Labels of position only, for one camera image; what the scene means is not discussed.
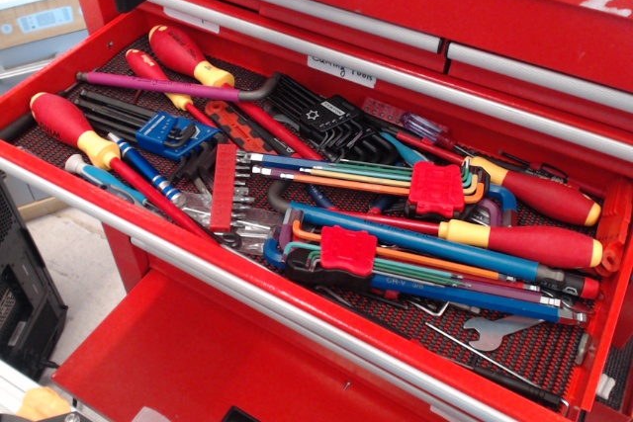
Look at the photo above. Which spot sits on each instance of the light blue grey screwdriver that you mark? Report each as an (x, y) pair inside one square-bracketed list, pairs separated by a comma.
[(103, 180)]

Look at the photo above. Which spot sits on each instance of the red tool chest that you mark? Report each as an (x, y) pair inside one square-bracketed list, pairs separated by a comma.
[(547, 80)]

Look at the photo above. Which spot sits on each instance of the thin black rod tool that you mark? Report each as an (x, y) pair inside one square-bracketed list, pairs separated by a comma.
[(508, 378)]

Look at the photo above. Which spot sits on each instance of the colored hex set upper red holder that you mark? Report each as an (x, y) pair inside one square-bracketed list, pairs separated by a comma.
[(443, 191)]

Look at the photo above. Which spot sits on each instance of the black computer case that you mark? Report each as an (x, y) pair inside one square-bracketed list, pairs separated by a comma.
[(32, 312)]

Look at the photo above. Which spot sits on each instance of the red bit holder strip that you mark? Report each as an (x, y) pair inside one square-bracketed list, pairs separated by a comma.
[(223, 189)]

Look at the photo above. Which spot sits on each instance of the colored hex set lower red holder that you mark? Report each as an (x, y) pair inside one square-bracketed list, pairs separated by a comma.
[(408, 264)]

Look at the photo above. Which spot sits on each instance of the magenta long hex key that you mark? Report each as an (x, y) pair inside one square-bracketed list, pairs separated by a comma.
[(191, 89)]

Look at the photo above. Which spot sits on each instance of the blue metal precision screwdriver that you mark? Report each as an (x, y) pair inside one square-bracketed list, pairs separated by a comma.
[(147, 171)]

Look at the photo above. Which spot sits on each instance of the red yellow screwdriver front left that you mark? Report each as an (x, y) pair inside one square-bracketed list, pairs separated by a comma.
[(63, 121)]

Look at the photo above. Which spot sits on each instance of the red black drawer liner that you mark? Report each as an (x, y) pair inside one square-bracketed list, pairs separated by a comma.
[(544, 353)]

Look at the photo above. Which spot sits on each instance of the blue hex key holder set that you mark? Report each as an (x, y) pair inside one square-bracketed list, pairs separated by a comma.
[(163, 134)]

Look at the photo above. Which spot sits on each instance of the large blue hex key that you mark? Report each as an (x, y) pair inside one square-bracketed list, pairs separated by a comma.
[(526, 269)]

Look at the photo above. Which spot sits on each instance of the large red yellow screwdriver back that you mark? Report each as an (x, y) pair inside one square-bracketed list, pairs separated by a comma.
[(179, 52)]

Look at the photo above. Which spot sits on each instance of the red yellow screwdriver right lower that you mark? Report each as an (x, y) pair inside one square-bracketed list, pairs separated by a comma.
[(549, 245)]

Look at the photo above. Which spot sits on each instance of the colored hex set red holder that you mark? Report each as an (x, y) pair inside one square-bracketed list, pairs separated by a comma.
[(443, 191), (408, 264)]

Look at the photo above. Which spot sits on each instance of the red black wrench holder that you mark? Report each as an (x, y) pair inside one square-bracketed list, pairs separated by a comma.
[(246, 133)]

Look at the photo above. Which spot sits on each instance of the slim red yellow screwdriver back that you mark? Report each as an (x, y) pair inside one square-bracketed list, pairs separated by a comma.
[(145, 66)]

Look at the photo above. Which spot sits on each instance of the open red tool drawer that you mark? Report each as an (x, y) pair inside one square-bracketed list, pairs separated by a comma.
[(145, 242)]

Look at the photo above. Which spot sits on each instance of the black torx key set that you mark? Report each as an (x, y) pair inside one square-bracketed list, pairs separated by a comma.
[(333, 125)]

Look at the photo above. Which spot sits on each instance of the white cutting tools label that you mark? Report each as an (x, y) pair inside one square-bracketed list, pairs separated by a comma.
[(345, 73)]

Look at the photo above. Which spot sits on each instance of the lower open red drawer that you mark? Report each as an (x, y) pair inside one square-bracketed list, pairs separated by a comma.
[(195, 355)]

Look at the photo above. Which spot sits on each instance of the red plastic holder right edge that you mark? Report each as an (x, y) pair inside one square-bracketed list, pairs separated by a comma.
[(613, 226)]

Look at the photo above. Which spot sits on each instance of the cardboard box on shelf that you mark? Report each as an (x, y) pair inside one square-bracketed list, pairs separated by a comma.
[(40, 20)]

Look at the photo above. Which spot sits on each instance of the clear purple handle screwdriver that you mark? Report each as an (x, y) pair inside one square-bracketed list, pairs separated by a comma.
[(422, 126)]

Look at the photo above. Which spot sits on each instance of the flat silver open wrench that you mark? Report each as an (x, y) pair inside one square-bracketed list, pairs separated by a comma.
[(492, 332)]

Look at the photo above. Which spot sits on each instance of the red yellow screwdriver right upper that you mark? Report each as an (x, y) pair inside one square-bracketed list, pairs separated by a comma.
[(551, 198)]

